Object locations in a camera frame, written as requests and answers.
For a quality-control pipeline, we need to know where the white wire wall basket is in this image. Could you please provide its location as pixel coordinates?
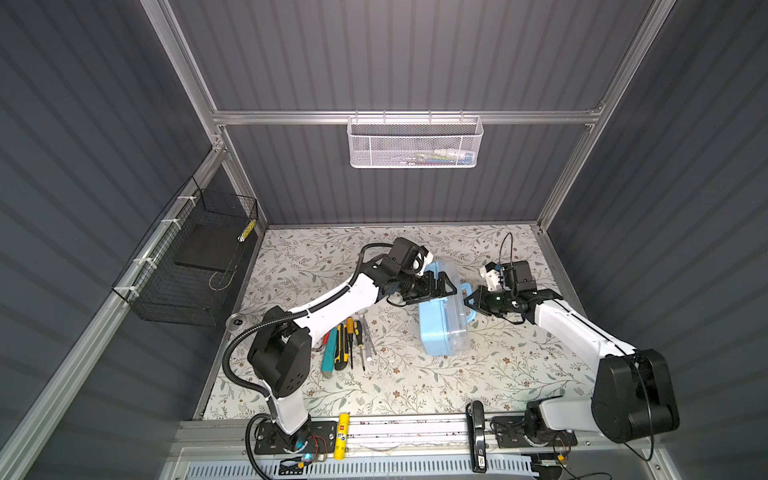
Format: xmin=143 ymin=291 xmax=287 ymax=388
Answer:
xmin=346 ymin=114 xmax=484 ymax=169

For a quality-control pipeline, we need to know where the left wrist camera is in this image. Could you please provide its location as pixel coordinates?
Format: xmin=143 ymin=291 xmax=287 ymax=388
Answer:
xmin=389 ymin=237 xmax=431 ymax=275

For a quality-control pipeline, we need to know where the yellow black utility knife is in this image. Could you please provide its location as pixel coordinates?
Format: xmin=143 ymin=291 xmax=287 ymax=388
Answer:
xmin=334 ymin=322 xmax=349 ymax=371

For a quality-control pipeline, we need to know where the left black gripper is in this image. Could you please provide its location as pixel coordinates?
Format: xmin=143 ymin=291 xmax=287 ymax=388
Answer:
xmin=397 ymin=272 xmax=457 ymax=304

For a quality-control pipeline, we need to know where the orange handle screwdriver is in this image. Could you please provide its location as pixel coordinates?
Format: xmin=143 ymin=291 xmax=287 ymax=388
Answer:
xmin=346 ymin=317 xmax=355 ymax=369

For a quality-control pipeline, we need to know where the clear handle screwdriver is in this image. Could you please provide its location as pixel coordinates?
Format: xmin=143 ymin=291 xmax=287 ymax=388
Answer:
xmin=361 ymin=317 xmax=375 ymax=362

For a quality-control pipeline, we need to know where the white perforated cable tray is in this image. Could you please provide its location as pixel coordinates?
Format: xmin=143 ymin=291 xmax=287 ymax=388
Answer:
xmin=179 ymin=455 xmax=541 ymax=480

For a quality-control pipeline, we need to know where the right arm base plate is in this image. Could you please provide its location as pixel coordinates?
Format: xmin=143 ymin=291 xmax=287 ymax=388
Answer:
xmin=488 ymin=415 xmax=578 ymax=449

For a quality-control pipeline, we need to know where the black wire side basket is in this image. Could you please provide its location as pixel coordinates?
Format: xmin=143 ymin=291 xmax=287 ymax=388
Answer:
xmin=113 ymin=179 xmax=259 ymax=327

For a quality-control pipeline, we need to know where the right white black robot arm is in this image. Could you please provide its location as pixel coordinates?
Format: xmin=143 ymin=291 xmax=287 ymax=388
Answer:
xmin=464 ymin=261 xmax=680 ymax=444

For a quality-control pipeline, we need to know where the aluminium front rail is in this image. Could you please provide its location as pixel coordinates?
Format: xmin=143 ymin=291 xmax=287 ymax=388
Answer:
xmin=173 ymin=412 xmax=655 ymax=458

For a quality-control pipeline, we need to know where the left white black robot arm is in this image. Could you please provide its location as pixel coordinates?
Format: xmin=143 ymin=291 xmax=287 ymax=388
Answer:
xmin=221 ymin=237 xmax=461 ymax=435

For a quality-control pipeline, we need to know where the teal utility knife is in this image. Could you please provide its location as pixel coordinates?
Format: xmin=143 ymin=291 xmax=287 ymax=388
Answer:
xmin=321 ymin=327 xmax=337 ymax=378

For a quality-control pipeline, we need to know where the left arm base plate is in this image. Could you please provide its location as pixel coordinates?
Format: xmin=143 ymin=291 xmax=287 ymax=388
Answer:
xmin=253 ymin=420 xmax=337 ymax=455

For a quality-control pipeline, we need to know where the blue plastic tool box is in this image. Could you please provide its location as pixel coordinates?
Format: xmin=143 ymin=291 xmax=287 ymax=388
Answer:
xmin=418 ymin=258 xmax=476 ymax=357

